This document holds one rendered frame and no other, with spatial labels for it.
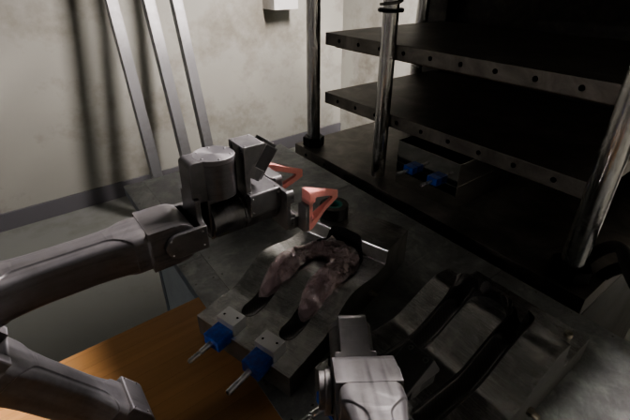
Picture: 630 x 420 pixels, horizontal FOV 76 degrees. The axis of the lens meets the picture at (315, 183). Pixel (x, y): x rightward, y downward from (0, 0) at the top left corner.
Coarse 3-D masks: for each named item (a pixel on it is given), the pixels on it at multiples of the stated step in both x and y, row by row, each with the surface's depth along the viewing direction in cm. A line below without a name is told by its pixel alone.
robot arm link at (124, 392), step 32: (0, 352) 47; (32, 352) 50; (0, 384) 45; (32, 384) 48; (64, 384) 51; (96, 384) 56; (128, 384) 62; (64, 416) 52; (96, 416) 55; (128, 416) 58
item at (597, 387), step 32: (288, 160) 172; (128, 192) 147; (160, 192) 147; (352, 192) 147; (256, 224) 129; (416, 224) 129; (192, 256) 114; (224, 256) 114; (256, 256) 114; (416, 256) 114; (448, 256) 114; (192, 288) 103; (224, 288) 103; (384, 288) 103; (416, 288) 103; (512, 288) 103; (384, 320) 93; (576, 320) 93; (608, 352) 85; (576, 384) 79; (608, 384) 79; (288, 416) 73; (320, 416) 73; (544, 416) 73; (576, 416) 73; (608, 416) 73
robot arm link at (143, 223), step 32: (128, 224) 51; (160, 224) 51; (32, 256) 45; (64, 256) 46; (96, 256) 47; (128, 256) 49; (160, 256) 51; (0, 288) 42; (32, 288) 44; (64, 288) 46; (0, 320) 42
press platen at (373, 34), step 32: (352, 32) 168; (416, 32) 168; (448, 32) 168; (480, 32) 168; (512, 32) 168; (544, 32) 168; (448, 64) 125; (480, 64) 117; (512, 64) 110; (544, 64) 110; (576, 64) 110; (608, 64) 110; (576, 96) 99; (608, 96) 94
